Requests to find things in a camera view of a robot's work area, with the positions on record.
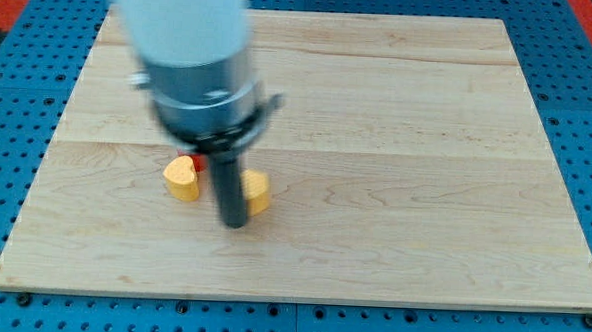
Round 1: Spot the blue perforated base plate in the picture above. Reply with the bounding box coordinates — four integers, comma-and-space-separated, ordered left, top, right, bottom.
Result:
0, 0, 592, 332

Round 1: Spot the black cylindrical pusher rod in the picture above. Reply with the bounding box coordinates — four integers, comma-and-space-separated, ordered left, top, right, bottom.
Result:
207, 154, 249, 229

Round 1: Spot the yellow heart block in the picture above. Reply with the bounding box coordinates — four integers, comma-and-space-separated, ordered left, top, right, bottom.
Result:
162, 156, 200, 202

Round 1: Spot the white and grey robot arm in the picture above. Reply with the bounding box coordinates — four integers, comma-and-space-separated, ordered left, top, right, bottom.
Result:
111, 0, 278, 156

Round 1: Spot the red block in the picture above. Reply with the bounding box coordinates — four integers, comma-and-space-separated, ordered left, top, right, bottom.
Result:
177, 150, 208, 173

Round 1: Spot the light wooden board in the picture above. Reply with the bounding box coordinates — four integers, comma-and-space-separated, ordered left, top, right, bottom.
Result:
0, 10, 592, 313

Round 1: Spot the yellow hexagon block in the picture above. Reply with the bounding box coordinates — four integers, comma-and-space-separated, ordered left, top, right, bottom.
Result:
241, 169, 271, 216

